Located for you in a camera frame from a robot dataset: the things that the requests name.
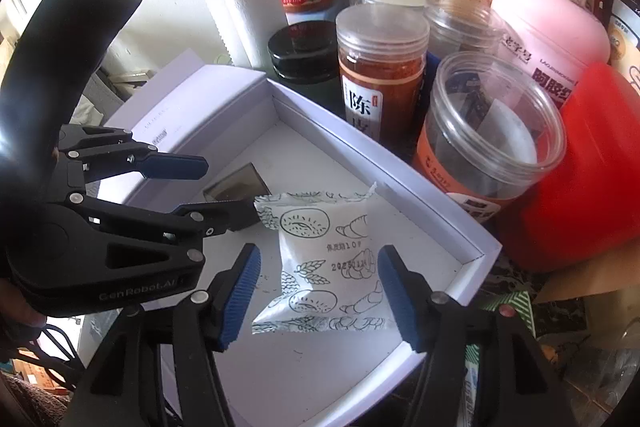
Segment white printed snack packet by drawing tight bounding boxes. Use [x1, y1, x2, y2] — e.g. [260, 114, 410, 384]
[252, 185, 395, 335]

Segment left hand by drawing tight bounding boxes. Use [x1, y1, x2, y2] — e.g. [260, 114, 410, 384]
[0, 280, 47, 341]

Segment white blue medicine box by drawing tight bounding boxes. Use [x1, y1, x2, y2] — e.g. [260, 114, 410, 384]
[457, 345, 480, 427]

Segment white open gift box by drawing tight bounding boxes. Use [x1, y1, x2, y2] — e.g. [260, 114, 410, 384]
[99, 52, 501, 426]

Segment brown kraft pouch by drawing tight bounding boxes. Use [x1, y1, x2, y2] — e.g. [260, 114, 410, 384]
[534, 239, 640, 303]

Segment white paper roll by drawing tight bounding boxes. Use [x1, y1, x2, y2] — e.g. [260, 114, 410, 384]
[209, 0, 288, 74]

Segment red plastic canister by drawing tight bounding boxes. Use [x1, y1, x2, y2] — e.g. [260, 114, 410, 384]
[497, 63, 639, 273]

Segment black lid jar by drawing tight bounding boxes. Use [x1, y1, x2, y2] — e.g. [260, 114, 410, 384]
[266, 19, 346, 113]

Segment spice jar brown contents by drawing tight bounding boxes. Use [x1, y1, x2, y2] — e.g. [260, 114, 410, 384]
[335, 3, 430, 148]

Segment clear jar orange label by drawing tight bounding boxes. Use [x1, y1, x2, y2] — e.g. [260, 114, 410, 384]
[412, 52, 567, 223]

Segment pink white bottle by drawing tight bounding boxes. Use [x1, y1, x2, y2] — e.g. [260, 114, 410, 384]
[491, 0, 611, 106]

